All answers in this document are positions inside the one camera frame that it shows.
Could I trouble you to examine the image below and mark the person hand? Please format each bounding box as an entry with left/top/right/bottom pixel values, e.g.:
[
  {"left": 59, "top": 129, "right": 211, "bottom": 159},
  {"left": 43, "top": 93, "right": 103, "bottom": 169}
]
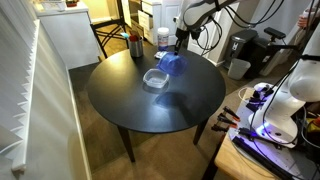
[{"left": 297, "top": 13, "right": 310, "bottom": 30}]

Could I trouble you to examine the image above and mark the clear plastic bowl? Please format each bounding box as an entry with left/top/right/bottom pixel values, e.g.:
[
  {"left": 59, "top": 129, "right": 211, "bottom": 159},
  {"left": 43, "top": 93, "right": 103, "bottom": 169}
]
[{"left": 142, "top": 68, "right": 170, "bottom": 89}]

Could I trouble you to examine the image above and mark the metal utensil cup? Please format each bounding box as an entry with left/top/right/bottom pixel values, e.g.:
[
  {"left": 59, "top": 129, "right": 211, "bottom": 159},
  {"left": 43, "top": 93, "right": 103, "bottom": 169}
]
[{"left": 128, "top": 35, "right": 144, "bottom": 58}]

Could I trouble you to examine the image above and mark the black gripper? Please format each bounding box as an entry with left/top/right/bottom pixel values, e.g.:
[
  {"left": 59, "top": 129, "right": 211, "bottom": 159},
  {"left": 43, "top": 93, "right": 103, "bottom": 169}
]
[{"left": 174, "top": 28, "right": 188, "bottom": 56}]

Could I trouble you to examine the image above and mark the white cable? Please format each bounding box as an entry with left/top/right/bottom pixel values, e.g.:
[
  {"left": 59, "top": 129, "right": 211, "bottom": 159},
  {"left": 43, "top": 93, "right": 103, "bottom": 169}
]
[{"left": 237, "top": 87, "right": 255, "bottom": 102}]

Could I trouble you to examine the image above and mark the small white waste bin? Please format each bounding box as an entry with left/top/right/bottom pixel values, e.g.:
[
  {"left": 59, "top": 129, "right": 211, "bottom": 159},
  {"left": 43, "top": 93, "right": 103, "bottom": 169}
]
[{"left": 227, "top": 58, "right": 252, "bottom": 81}]

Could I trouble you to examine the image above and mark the black camera on stand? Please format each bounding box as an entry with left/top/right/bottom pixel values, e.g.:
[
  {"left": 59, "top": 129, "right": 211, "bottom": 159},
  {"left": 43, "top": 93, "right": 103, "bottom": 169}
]
[{"left": 263, "top": 27, "right": 301, "bottom": 54}]

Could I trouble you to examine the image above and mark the black metal chair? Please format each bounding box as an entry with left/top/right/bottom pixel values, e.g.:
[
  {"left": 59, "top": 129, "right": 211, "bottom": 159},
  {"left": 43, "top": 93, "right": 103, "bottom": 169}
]
[{"left": 89, "top": 16, "right": 131, "bottom": 59}]

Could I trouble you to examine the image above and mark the round black table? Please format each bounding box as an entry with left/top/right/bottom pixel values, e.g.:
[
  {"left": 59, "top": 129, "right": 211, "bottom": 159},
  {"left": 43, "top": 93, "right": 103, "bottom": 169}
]
[{"left": 87, "top": 45, "right": 227, "bottom": 163}]

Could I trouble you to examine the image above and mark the white kitchen counter cabinet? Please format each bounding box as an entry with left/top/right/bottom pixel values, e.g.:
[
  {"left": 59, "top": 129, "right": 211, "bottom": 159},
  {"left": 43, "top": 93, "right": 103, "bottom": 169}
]
[{"left": 33, "top": 1, "right": 102, "bottom": 70}]

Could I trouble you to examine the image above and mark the purple black control box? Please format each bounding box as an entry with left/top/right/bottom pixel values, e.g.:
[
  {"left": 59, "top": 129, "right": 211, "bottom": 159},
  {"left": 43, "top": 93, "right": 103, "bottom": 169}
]
[{"left": 246, "top": 94, "right": 265, "bottom": 113}]

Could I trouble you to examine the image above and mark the white crumpled packet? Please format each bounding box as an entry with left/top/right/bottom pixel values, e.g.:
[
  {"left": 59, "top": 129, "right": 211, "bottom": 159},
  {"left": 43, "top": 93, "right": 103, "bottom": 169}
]
[{"left": 153, "top": 50, "right": 168, "bottom": 60}]

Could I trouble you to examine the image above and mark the grey metal base plate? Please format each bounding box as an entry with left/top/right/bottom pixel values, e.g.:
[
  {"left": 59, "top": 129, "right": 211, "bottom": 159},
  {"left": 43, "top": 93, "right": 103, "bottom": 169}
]
[{"left": 228, "top": 99, "right": 320, "bottom": 180}]

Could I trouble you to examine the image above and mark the blue plastic lid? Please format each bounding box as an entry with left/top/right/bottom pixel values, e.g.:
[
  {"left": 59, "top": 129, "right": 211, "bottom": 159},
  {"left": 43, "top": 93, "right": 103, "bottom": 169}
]
[{"left": 156, "top": 52, "right": 188, "bottom": 77}]

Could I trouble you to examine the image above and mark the white drawer cabinet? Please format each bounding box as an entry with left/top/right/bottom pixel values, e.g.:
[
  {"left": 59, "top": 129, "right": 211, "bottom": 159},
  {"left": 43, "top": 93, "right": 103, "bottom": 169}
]
[{"left": 129, "top": 0, "right": 183, "bottom": 46}]

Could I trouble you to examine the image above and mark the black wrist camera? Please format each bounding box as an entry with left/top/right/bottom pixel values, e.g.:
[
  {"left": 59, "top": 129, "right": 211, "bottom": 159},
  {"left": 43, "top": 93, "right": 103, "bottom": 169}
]
[{"left": 189, "top": 28, "right": 203, "bottom": 41}]

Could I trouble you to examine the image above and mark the black orange bar clamp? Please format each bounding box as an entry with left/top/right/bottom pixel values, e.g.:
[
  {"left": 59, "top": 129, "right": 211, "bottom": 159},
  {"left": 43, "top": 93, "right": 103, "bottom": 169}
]
[
  {"left": 217, "top": 113, "right": 238, "bottom": 129},
  {"left": 223, "top": 105, "right": 241, "bottom": 123},
  {"left": 210, "top": 123, "right": 231, "bottom": 134}
]

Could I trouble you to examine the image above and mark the white robot device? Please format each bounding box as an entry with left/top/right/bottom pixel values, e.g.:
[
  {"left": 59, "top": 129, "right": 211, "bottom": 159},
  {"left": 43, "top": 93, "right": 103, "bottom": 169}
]
[{"left": 201, "top": 78, "right": 320, "bottom": 180}]

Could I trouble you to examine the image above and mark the white wipes canister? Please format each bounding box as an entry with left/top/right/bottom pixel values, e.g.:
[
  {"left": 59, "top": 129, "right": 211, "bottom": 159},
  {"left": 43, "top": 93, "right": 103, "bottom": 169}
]
[{"left": 157, "top": 27, "right": 170, "bottom": 52}]

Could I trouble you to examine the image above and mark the black trash can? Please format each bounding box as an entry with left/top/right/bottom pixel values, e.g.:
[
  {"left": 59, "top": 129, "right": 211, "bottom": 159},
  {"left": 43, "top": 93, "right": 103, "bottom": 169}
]
[{"left": 223, "top": 29, "right": 259, "bottom": 64}]

